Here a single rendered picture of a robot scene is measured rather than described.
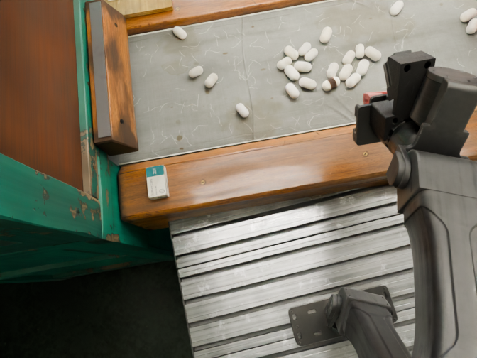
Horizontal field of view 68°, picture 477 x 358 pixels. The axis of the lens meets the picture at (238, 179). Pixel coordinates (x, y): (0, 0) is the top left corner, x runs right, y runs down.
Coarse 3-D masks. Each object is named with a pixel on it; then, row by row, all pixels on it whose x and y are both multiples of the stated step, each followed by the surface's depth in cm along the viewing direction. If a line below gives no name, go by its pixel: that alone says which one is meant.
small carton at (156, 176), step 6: (150, 168) 67; (156, 168) 66; (162, 168) 66; (150, 174) 66; (156, 174) 66; (162, 174) 66; (150, 180) 66; (156, 180) 66; (162, 180) 66; (150, 186) 66; (156, 186) 66; (162, 186) 66; (150, 192) 65; (156, 192) 65; (162, 192) 65; (168, 192) 67; (150, 198) 66; (156, 198) 66
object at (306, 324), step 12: (372, 288) 69; (384, 288) 69; (324, 300) 69; (288, 312) 69; (300, 312) 69; (312, 312) 69; (324, 312) 68; (300, 324) 68; (312, 324) 68; (324, 324) 68; (312, 336) 67; (324, 336) 67; (336, 336) 67
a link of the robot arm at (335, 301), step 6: (336, 294) 58; (330, 300) 59; (336, 300) 57; (330, 306) 59; (336, 306) 57; (330, 312) 58; (336, 312) 57; (330, 318) 59; (336, 318) 58; (330, 324) 60
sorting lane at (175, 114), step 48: (336, 0) 79; (384, 0) 78; (432, 0) 78; (144, 48) 78; (192, 48) 78; (240, 48) 77; (336, 48) 76; (384, 48) 75; (432, 48) 75; (144, 96) 76; (192, 96) 75; (240, 96) 74; (288, 96) 74; (336, 96) 73; (144, 144) 73; (192, 144) 72; (240, 144) 72
